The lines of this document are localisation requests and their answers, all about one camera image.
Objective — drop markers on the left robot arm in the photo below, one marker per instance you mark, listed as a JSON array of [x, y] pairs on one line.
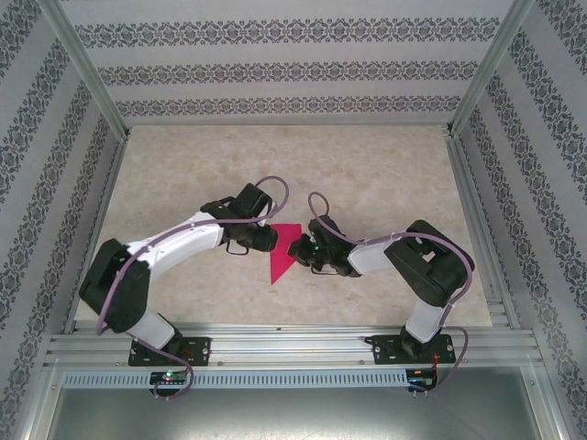
[[183, 238]]

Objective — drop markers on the aluminium side rail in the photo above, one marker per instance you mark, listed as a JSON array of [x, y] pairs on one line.
[[96, 234], [481, 238]]

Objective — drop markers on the aluminium frame post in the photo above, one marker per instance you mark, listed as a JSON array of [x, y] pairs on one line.
[[493, 64], [87, 69]]

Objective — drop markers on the aluminium frame bar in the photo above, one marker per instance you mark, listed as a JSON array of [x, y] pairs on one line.
[[36, 403], [552, 403]]

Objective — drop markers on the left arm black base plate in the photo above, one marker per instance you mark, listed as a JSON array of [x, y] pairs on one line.
[[197, 350]]

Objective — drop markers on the pink paper sheet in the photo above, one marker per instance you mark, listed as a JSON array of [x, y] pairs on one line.
[[280, 256]]

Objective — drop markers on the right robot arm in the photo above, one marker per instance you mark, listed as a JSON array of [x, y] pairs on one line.
[[431, 279]]

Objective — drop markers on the grey metal panel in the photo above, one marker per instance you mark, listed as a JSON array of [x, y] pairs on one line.
[[293, 412]]

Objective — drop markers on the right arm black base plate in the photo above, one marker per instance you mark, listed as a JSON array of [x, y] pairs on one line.
[[385, 350]]

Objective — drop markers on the wide aluminium mounting rail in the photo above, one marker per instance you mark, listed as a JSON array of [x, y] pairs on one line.
[[293, 346]]

